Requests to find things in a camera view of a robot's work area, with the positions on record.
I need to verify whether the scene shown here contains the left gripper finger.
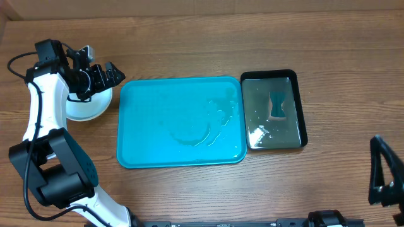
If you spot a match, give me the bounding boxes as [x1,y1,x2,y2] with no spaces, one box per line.
[101,64,116,89]
[105,62,126,85]

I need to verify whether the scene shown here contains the blue rimmed plate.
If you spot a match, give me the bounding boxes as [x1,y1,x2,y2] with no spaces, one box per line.
[66,88,113,122]

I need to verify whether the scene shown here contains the green scrub sponge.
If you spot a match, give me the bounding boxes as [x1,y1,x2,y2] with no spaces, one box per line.
[268,91,286,121]

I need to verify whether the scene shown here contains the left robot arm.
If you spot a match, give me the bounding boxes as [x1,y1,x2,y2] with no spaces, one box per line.
[9,40,141,226]

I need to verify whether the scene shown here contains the teal plastic tray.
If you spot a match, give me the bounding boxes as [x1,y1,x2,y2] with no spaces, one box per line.
[116,76,247,169]

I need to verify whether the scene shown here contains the black water basin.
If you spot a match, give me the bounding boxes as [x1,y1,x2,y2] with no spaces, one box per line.
[241,69,308,150]

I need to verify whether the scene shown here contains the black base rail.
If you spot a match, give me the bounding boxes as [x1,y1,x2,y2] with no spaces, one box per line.
[138,219,367,227]

